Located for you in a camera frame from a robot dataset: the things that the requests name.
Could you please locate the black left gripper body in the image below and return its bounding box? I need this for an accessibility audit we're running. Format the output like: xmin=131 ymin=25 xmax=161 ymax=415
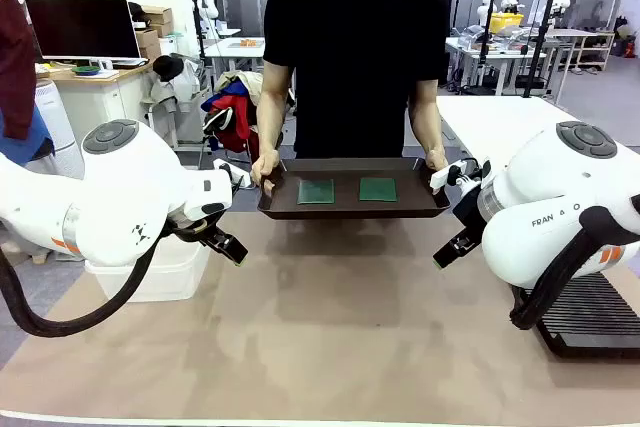
xmin=167 ymin=209 xmax=225 ymax=244

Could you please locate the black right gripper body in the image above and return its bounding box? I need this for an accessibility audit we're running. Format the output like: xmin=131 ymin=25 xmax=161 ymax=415
xmin=451 ymin=180 xmax=489 ymax=239

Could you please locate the green square PCB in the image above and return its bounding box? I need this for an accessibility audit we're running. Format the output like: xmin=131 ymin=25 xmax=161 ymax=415
xmin=358 ymin=176 xmax=399 ymax=204
xmin=296 ymin=179 xmax=335 ymax=206

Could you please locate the dark brown serving tray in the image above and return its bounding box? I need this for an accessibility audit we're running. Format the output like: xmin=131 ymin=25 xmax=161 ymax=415
xmin=257 ymin=156 xmax=452 ymax=221

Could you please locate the person's left forearm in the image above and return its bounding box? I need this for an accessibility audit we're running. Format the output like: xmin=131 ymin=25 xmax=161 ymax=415
xmin=408 ymin=91 xmax=446 ymax=153

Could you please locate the person's right forearm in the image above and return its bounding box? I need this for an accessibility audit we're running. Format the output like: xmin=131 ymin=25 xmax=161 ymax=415
xmin=255 ymin=90 xmax=289 ymax=154

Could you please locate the person's left hand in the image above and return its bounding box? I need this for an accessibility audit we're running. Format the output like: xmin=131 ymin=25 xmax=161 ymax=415
xmin=423 ymin=146 xmax=450 ymax=172

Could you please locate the person's right hand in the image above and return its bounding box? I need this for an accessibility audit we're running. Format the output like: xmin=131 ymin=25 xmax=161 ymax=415
xmin=249 ymin=148 xmax=282 ymax=189

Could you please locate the clear plastic storage box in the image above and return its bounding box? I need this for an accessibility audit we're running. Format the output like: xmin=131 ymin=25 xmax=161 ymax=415
xmin=83 ymin=239 xmax=214 ymax=304

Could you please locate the large white table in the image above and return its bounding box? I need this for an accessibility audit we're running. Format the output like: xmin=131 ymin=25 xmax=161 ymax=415
xmin=434 ymin=95 xmax=640 ymax=164

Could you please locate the white rolling side table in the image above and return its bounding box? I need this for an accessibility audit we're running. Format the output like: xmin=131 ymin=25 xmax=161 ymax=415
xmin=140 ymin=95 xmax=202 ymax=151

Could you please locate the chair with piled clothes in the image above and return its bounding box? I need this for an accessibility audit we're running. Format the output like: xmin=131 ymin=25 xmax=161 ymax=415
xmin=199 ymin=70 xmax=266 ymax=164

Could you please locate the black slotted PCB rack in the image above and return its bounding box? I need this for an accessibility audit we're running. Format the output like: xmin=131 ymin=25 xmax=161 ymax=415
xmin=511 ymin=270 xmax=640 ymax=361

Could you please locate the white desk cabinet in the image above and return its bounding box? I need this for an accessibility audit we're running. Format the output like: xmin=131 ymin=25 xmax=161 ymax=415
xmin=35 ymin=60 xmax=155 ymax=154

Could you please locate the white background work table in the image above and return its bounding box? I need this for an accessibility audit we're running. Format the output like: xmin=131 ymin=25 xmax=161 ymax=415
xmin=203 ymin=35 xmax=266 ymax=76
xmin=444 ymin=35 xmax=550 ymax=97

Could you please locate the black hat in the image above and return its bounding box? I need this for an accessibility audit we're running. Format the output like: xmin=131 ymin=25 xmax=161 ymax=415
xmin=152 ymin=54 xmax=186 ymax=84

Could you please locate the white air purifier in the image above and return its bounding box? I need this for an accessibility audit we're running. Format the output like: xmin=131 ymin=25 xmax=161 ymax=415
xmin=33 ymin=78 xmax=85 ymax=181

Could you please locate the cardboard box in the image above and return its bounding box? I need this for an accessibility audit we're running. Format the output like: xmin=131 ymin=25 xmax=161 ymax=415
xmin=134 ymin=26 xmax=163 ymax=61
xmin=141 ymin=5 xmax=174 ymax=27

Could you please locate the yellow plastic bin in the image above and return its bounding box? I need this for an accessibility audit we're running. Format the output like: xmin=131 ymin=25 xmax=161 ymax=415
xmin=489 ymin=11 xmax=527 ymax=35

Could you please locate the person's black T-shirt torso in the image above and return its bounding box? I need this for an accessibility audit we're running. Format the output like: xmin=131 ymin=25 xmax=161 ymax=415
xmin=262 ymin=0 xmax=454 ymax=161

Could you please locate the black computer monitor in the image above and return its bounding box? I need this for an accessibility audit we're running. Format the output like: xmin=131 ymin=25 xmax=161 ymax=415
xmin=24 ymin=0 xmax=143 ymax=62

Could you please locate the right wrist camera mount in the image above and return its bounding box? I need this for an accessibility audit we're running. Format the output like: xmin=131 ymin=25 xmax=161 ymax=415
xmin=428 ymin=158 xmax=494 ymax=194

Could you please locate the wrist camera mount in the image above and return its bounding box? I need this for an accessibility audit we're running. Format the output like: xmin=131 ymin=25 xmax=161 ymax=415
xmin=212 ymin=158 xmax=257 ymax=191
xmin=428 ymin=158 xmax=494 ymax=194

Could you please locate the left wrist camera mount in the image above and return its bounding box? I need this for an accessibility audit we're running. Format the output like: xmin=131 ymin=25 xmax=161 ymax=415
xmin=212 ymin=158 xmax=257 ymax=191

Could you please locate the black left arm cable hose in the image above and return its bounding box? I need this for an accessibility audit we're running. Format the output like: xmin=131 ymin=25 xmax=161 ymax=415
xmin=0 ymin=226 xmax=174 ymax=339

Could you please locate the black camera stand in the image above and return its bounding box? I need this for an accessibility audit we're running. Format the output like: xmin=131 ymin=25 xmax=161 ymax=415
xmin=521 ymin=0 xmax=560 ymax=99

